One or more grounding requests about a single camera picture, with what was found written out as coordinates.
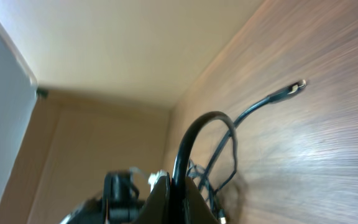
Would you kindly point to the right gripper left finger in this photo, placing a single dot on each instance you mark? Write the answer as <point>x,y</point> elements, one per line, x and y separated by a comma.
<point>155,209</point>

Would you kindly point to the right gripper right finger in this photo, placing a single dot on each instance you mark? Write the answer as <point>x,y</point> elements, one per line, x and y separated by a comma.
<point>195,208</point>

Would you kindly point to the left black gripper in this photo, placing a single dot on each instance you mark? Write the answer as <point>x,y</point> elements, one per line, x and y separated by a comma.
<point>118,203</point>

